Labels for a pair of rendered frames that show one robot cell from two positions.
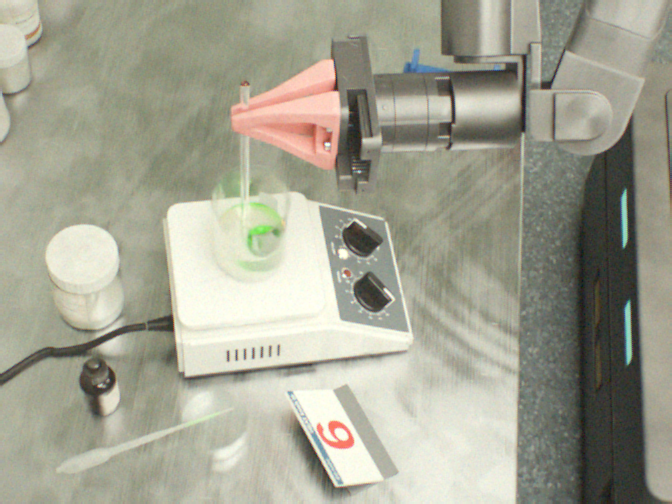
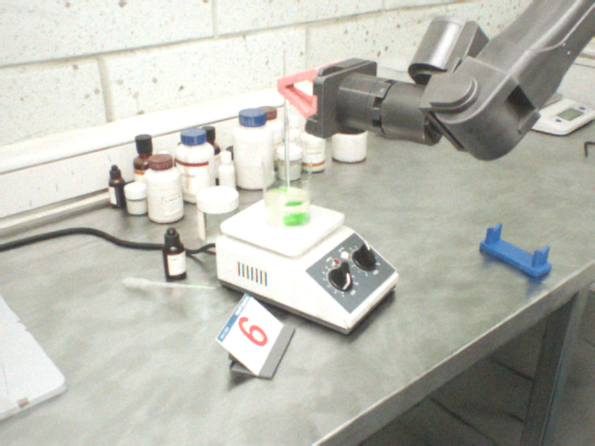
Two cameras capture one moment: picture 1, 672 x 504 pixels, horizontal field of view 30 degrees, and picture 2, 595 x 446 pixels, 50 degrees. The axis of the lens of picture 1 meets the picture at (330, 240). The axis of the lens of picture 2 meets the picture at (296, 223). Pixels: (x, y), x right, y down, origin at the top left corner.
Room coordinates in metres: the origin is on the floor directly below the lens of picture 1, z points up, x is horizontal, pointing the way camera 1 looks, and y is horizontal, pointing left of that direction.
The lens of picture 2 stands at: (0.09, -0.49, 1.20)
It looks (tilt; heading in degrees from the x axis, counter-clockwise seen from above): 27 degrees down; 49
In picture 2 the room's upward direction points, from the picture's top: straight up
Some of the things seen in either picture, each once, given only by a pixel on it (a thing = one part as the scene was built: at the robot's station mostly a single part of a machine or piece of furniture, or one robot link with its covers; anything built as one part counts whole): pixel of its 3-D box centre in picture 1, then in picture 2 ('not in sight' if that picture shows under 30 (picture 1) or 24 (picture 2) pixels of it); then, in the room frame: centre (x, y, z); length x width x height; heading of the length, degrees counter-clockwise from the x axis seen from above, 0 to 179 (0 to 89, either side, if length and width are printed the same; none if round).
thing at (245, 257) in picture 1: (251, 230); (285, 193); (0.55, 0.06, 0.88); 0.07 x 0.06 x 0.08; 20
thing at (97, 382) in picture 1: (97, 381); (173, 250); (0.45, 0.18, 0.78); 0.03 x 0.03 x 0.07
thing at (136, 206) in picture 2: not in sight; (137, 198); (0.51, 0.38, 0.77); 0.04 x 0.04 x 0.04
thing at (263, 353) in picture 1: (274, 282); (300, 257); (0.56, 0.04, 0.79); 0.22 x 0.13 x 0.08; 104
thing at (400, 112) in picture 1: (395, 113); (365, 102); (0.58, -0.04, 1.01); 0.10 x 0.07 x 0.07; 10
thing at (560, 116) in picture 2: not in sight; (527, 106); (1.44, 0.25, 0.77); 0.26 x 0.19 x 0.05; 95
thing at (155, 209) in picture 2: not in sight; (163, 187); (0.53, 0.34, 0.80); 0.06 x 0.06 x 0.10
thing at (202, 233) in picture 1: (244, 258); (283, 222); (0.55, 0.07, 0.83); 0.12 x 0.12 x 0.01; 14
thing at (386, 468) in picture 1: (341, 432); (257, 334); (0.43, -0.03, 0.77); 0.09 x 0.06 x 0.04; 33
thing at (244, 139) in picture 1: (244, 168); (286, 134); (0.56, 0.07, 0.95); 0.01 x 0.01 x 0.20; 11
